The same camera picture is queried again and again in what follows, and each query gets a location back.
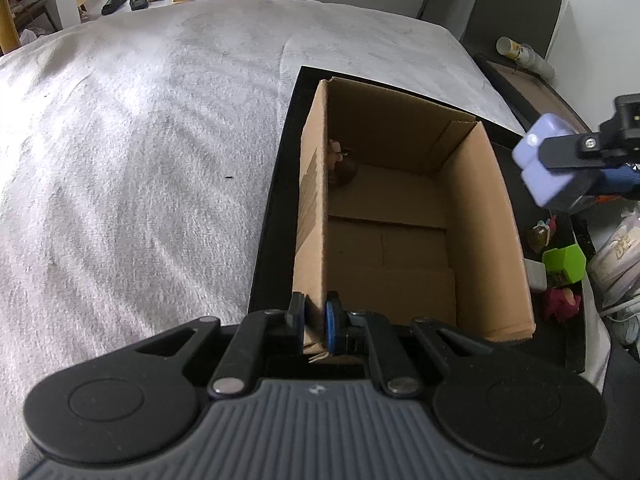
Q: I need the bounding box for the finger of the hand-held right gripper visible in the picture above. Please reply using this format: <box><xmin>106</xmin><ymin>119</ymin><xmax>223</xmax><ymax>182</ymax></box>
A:
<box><xmin>540</xmin><ymin>132</ymin><xmax>608</xmax><ymax>171</ymax></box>
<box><xmin>572</xmin><ymin>167</ymin><xmax>640</xmax><ymax>213</ymax></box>

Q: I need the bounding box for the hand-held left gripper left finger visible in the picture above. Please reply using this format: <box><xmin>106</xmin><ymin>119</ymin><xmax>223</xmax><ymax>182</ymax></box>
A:
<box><xmin>131</xmin><ymin>291</ymin><xmax>307</xmax><ymax>401</ymax></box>

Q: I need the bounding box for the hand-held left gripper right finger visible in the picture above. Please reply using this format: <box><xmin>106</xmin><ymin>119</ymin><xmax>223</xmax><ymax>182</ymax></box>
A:
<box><xmin>325</xmin><ymin>290</ymin><xmax>501</xmax><ymax>401</ymax></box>

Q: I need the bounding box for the purple toy cube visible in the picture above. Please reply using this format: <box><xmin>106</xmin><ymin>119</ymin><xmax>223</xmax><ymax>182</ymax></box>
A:
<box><xmin>512</xmin><ymin>114</ymin><xmax>603</xmax><ymax>211</ymax></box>

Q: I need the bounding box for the amber toy bottle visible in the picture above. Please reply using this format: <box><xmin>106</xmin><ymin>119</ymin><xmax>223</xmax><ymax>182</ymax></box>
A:
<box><xmin>530</xmin><ymin>217</ymin><xmax>561</xmax><ymax>253</ymax></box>

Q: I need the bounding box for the cardboard box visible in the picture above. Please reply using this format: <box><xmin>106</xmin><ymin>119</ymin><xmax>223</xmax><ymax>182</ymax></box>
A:
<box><xmin>292</xmin><ymin>76</ymin><xmax>537</xmax><ymax>361</ymax></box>

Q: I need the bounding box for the green hexagonal box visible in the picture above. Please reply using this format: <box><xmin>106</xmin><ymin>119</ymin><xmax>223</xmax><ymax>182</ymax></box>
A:
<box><xmin>542</xmin><ymin>242</ymin><xmax>587</xmax><ymax>286</ymax></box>

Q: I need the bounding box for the white charger plug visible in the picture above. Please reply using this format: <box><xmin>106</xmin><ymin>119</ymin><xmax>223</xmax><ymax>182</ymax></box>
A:
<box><xmin>525</xmin><ymin>259</ymin><xmax>548</xmax><ymax>293</ymax></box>

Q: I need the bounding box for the pink toy figurine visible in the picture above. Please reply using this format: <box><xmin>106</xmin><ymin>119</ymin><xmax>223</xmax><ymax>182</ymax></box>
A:
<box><xmin>542</xmin><ymin>286</ymin><xmax>583</xmax><ymax>322</ymax></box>

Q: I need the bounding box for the black tray with brown inside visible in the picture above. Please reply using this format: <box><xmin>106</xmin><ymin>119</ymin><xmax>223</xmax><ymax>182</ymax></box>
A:
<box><xmin>472</xmin><ymin>52</ymin><xmax>591</xmax><ymax>136</ymax></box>

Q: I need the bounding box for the white plastic bag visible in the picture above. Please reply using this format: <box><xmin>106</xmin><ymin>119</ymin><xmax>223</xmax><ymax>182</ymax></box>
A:
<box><xmin>587</xmin><ymin>210</ymin><xmax>640</xmax><ymax>311</ymax></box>

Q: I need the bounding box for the paper cup tube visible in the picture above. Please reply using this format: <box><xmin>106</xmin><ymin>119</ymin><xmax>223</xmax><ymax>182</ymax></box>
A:
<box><xmin>496</xmin><ymin>36</ymin><xmax>556</xmax><ymax>80</ymax></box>

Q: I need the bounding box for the grey upholstered panel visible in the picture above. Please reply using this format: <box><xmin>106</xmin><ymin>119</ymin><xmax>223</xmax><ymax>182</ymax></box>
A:
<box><xmin>460</xmin><ymin>0</ymin><xmax>563</xmax><ymax>61</ymax></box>

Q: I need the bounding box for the brown toy figurine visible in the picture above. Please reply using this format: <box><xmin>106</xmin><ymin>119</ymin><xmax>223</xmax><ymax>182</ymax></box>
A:
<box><xmin>327</xmin><ymin>140</ymin><xmax>358</xmax><ymax>188</ymax></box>

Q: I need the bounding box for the wooden chair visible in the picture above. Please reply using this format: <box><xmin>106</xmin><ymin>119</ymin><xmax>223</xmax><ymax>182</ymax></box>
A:
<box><xmin>7</xmin><ymin>0</ymin><xmax>61</xmax><ymax>36</ymax></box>

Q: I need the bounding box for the yellow table leg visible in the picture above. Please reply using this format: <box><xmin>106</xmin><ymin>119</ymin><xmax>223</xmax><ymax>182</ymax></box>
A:
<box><xmin>0</xmin><ymin>0</ymin><xmax>21</xmax><ymax>53</ymax></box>

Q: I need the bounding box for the white cable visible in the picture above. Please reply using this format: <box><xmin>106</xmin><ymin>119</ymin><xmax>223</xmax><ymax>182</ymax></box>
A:
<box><xmin>600</xmin><ymin>295</ymin><xmax>640</xmax><ymax>318</ymax></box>

